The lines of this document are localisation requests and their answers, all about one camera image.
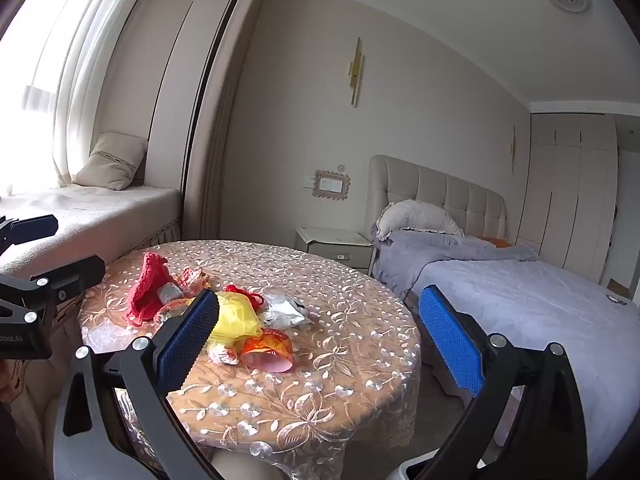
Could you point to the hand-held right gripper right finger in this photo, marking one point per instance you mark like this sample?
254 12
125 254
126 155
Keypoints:
450 345

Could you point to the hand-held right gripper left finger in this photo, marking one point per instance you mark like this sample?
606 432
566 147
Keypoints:
190 340

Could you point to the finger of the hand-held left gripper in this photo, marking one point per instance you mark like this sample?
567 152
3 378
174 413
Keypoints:
70 272
32 226

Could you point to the grey fuzzy ball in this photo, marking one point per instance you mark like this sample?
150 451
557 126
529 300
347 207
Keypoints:
170 291

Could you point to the white trash bin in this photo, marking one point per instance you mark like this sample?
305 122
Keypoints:
401 467

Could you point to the white red crumpled wrapper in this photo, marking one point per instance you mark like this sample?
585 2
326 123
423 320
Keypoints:
222 355

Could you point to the yellow mesh cloth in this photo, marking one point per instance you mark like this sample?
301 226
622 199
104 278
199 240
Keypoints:
235 317

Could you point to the orange candy wrapper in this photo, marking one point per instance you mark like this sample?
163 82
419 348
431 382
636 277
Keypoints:
192 280

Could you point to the red knitted cloth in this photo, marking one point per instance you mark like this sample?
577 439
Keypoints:
147 285

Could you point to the clear plastic wrap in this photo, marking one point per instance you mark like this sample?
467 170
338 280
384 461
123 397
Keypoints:
102 335

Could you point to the beige window seat cushion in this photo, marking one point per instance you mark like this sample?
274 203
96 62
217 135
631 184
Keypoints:
110 210

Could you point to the orange plastic cup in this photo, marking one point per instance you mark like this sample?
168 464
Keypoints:
265 350

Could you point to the red yarn tangle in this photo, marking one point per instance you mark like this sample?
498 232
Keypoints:
256 300

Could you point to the bed with lavender duvet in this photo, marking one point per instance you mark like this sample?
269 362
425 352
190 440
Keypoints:
525 300

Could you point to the silver white foil packet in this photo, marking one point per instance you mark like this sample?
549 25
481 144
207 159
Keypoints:
282 315

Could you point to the beige square pillow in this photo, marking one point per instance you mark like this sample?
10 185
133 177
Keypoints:
112 160

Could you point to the orange cloth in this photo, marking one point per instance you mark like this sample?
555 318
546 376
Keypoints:
497 242

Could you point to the grey ruffled bed pillow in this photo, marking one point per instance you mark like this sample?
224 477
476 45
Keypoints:
415 217

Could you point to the floral lace tablecloth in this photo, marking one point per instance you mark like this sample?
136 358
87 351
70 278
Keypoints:
310 280

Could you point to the white nightstand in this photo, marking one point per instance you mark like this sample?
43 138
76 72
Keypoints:
330 240

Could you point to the beige tufted headboard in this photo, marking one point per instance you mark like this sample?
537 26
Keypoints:
450 185

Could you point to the small dark object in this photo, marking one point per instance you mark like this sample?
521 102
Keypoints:
615 299

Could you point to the white sheer curtain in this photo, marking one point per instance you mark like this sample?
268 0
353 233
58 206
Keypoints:
85 60

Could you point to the beige wardrobe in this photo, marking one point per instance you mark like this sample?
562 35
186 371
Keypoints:
570 185

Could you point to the white wall socket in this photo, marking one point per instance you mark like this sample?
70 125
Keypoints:
308 180

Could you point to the framed wall switch panel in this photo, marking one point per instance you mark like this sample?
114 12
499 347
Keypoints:
331 185

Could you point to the short gold wall lamp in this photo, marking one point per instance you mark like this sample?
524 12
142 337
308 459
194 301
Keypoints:
512 150

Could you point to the long gold wall lamp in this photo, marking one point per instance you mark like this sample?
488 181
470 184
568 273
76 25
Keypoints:
356 70

